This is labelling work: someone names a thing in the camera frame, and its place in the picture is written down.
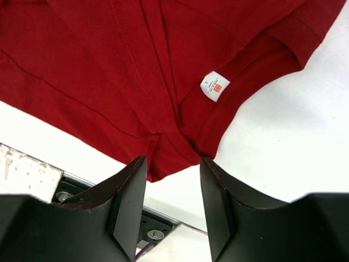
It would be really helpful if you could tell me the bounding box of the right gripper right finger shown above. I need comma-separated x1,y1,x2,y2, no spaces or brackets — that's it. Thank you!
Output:
200,157,348,261

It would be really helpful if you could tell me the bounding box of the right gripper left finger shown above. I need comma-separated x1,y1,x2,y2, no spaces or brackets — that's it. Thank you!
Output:
1,156,147,261

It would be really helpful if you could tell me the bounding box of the red t-shirt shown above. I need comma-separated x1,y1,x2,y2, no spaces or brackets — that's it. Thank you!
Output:
1,1,345,182

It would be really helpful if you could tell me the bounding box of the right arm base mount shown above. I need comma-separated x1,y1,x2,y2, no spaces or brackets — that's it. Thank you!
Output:
52,173,178,249

